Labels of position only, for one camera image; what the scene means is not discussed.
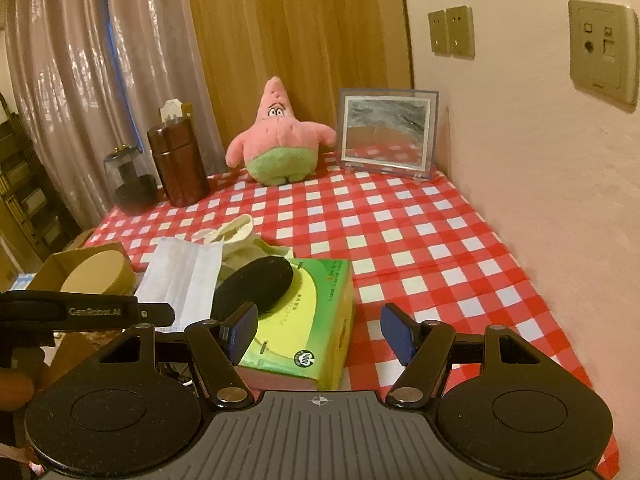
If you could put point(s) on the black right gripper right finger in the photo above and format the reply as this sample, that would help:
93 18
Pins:
423 349

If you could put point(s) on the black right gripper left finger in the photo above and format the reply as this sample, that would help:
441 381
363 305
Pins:
216 349

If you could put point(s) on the black soft pouch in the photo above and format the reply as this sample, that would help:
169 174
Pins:
262 281

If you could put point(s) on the cream yellow cloth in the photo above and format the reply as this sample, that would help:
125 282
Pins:
242 244

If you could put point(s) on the blue checkered cloth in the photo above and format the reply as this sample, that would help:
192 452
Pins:
22 281

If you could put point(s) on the cardboard box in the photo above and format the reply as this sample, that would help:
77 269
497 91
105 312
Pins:
58 266

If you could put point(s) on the plastic nut jar tan lid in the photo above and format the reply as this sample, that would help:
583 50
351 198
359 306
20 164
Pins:
105 273

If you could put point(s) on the red checkered tablecloth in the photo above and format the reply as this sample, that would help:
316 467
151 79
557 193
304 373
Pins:
418 244

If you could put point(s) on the glass jar dark contents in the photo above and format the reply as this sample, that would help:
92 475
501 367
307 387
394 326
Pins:
132 186

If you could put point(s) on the brown cylindrical canister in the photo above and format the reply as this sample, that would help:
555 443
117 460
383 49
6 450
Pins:
178 162

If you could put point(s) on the pink star plush toy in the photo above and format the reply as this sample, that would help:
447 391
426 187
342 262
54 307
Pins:
278 148

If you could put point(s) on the grey sheer curtain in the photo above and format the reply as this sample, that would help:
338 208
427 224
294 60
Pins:
90 75

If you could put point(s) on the brown curtain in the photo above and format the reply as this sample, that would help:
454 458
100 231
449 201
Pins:
317 48

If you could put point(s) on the double wall socket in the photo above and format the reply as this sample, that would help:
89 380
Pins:
452 32

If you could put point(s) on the single wall outlet plate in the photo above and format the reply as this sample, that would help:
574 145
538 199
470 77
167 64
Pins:
604 49

